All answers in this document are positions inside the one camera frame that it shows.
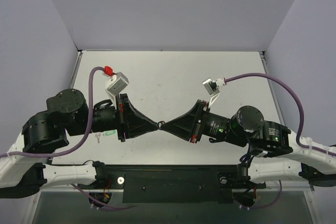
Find small metal keyring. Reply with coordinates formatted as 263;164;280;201
157;121;165;129

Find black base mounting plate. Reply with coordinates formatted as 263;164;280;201
78;164;266;203

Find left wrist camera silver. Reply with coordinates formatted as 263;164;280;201
105;72;129;106

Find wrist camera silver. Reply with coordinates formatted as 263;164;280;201
202;78;226;108
105;72;129;106

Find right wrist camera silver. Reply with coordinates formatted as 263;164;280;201
202;78;226;108

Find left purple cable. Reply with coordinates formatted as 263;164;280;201
0;65;116;159

